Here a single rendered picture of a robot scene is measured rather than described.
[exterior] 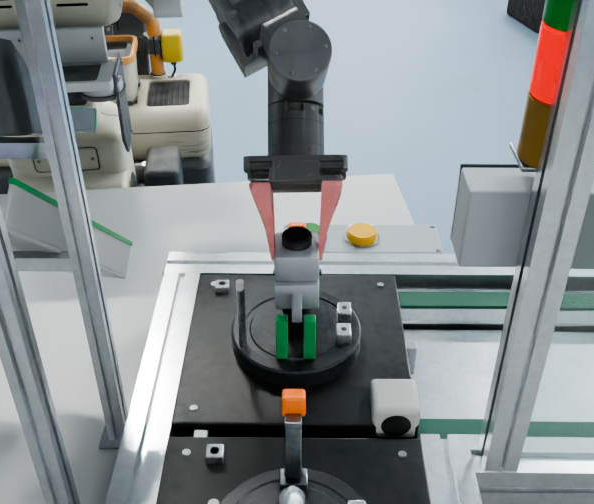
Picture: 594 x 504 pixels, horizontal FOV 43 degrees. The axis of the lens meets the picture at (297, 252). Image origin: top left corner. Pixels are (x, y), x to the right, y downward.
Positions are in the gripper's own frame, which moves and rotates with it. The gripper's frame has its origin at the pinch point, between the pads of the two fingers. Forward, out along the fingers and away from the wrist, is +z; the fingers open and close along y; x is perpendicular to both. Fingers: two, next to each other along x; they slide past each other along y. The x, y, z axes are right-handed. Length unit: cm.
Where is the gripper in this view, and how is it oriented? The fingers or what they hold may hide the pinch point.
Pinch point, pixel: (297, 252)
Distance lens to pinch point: 75.0
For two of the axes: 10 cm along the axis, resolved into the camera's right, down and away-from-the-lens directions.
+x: 0.2, 0.9, 10.0
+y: 10.0, -0.1, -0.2
